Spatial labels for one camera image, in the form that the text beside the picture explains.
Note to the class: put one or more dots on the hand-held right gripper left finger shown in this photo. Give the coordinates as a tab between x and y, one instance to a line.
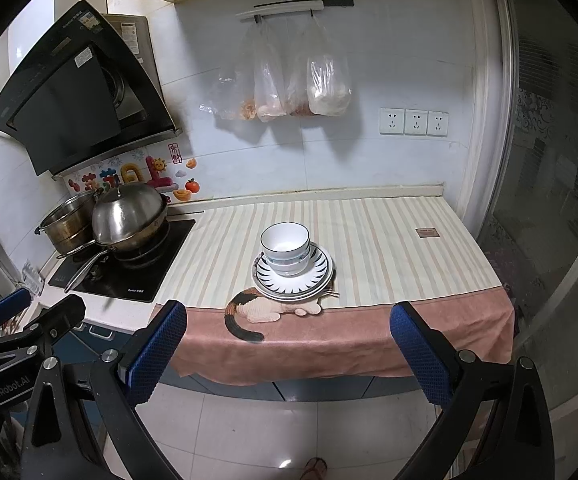
154	355

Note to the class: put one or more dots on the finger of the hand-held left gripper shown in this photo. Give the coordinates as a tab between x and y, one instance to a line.
11	305
64	315

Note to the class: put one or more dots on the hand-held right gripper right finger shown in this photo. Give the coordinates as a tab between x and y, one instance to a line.
419	355

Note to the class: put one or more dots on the blue leaf patterned plate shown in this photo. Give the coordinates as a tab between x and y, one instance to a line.
294	296
319	265
294	300

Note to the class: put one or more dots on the white ceramic bowl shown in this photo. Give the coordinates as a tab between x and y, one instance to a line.
284	237
289	271

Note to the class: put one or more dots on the clear plastic container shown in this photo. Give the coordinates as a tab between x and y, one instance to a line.
33	277

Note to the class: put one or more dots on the black induction cooktop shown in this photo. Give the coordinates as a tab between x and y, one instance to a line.
139	275

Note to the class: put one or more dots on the steel stock pot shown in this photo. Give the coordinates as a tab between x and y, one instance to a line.
64	225

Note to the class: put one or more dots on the striped tablecloth with cat print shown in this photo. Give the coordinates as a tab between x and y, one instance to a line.
379	270

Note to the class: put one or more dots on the steel wok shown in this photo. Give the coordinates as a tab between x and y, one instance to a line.
134	240

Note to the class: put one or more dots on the domed steel lid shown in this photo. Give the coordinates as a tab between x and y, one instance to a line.
126	210

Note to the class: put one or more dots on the small brown cloth tag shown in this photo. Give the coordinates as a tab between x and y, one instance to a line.
427	232

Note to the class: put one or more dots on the person's foot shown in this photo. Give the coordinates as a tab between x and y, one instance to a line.
315	469

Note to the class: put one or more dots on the black range hood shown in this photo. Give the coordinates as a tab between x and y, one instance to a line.
64	105

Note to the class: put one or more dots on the clear plastic bag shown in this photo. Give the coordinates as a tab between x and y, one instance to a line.
269	90
299	95
329	85
231	90

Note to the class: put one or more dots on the colourful wall sticker set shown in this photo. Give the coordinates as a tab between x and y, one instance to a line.
129	175

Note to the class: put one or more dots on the orange persimmon wall sticker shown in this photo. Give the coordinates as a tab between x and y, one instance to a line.
192	186

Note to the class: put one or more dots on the white wall socket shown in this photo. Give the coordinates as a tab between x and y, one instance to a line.
415	122
437	123
392	121

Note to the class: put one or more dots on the wall hanging rail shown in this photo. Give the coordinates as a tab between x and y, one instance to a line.
294	8

